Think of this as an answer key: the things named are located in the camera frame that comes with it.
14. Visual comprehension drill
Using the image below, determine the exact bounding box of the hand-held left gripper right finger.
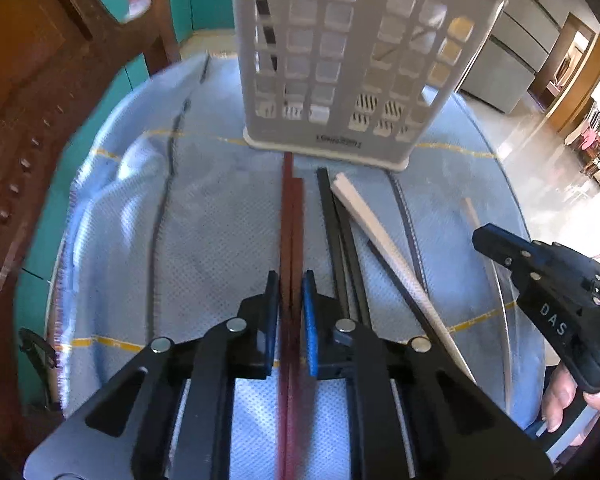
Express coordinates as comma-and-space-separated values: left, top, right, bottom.
302, 270, 554, 480

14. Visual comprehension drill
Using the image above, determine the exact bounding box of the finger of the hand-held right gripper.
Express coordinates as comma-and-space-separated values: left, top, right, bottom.
471, 224, 556, 288

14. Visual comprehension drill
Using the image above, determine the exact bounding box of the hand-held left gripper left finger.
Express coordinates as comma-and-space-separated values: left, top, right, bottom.
60, 270, 282, 480

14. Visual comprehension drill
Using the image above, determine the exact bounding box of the red-brown chopstick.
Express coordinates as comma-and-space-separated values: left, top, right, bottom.
287, 176, 307, 480
275, 152, 296, 480

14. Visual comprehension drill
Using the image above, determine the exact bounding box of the black chopstick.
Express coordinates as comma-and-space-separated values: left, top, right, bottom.
329, 194, 377, 332
316, 167, 361, 321

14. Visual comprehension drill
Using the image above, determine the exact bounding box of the white plastic utensil holder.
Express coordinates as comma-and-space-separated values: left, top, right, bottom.
228, 0, 509, 171

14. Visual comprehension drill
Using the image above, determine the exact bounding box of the person's right hand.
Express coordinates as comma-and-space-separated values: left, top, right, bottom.
540, 362, 600, 433

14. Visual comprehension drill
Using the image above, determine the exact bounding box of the light bamboo chopstick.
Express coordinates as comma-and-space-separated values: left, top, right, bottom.
460, 197, 486, 236

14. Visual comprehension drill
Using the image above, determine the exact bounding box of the white chopstick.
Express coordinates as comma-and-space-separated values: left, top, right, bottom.
329, 180, 473, 385
337, 171, 477, 386

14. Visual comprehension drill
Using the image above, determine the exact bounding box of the blue cloth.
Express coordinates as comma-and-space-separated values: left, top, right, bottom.
57, 52, 548, 480

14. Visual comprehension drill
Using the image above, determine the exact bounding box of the wooden doorway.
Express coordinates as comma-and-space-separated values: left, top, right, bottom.
527, 12, 600, 133

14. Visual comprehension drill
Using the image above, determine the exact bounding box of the grey refrigerator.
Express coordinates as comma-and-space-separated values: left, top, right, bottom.
457, 0, 571, 113

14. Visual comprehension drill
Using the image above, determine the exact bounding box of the wooden chair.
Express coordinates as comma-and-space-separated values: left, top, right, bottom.
0, 0, 183, 461

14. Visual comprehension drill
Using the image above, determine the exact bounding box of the black strap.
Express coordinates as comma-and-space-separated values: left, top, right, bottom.
17, 327, 61, 403

